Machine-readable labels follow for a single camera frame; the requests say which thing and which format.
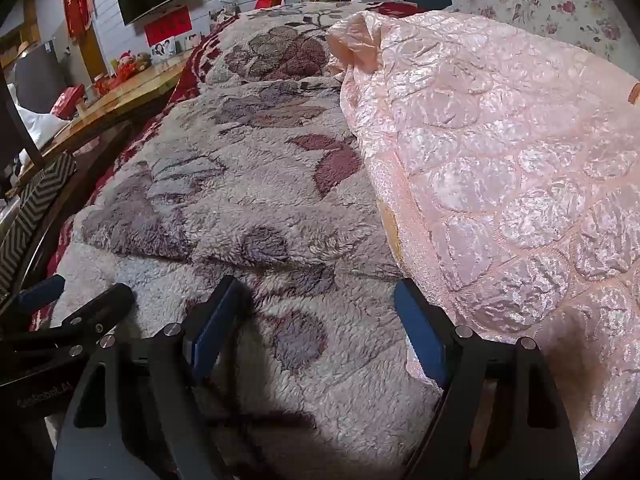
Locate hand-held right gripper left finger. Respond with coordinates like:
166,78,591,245
52,275,251,480

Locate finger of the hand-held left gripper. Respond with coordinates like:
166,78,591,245
0,282,136,361
0,274,67,321

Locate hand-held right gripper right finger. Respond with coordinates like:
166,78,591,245
393,277,581,480

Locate striped cardboard box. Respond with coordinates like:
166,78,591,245
0,152,76,296

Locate beige floral fleece blanket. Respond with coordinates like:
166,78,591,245
30,0,451,480

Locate white garment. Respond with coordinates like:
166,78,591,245
12,100,68,146

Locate pink quilted blanket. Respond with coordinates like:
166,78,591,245
325,10,640,480

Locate red gift box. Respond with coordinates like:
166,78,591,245
50,85,86,120

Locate low wooden cabinet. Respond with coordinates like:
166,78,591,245
42,52,193,161

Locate red white plush doll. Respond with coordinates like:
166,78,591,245
116,50,138,79

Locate red hanging decoration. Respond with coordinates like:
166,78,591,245
60,0,93,38

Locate rose print quilt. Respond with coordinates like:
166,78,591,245
450,0,636,66

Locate red paper wall banner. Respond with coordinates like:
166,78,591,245
145,6,190,47

